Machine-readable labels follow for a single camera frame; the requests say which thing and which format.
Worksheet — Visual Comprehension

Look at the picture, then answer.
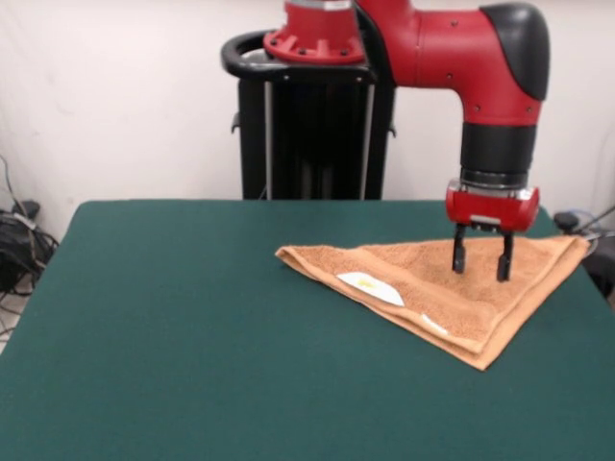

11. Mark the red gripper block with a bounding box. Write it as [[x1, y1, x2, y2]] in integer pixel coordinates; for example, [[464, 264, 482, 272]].
[[444, 178, 540, 283]]

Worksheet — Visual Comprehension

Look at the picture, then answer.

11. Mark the orange terry towel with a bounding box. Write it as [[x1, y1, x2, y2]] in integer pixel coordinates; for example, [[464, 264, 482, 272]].
[[274, 233, 590, 372]]

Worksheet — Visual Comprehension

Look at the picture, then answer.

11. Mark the dark green table cloth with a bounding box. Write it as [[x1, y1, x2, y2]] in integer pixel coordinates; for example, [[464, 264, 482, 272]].
[[0, 200, 615, 461]]

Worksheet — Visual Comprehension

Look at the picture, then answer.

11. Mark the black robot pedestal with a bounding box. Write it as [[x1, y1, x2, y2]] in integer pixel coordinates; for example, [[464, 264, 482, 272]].
[[220, 29, 422, 201]]

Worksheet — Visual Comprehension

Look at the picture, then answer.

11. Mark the black cable tangle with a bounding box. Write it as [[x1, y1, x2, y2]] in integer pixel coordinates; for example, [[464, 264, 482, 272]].
[[0, 153, 62, 337]]

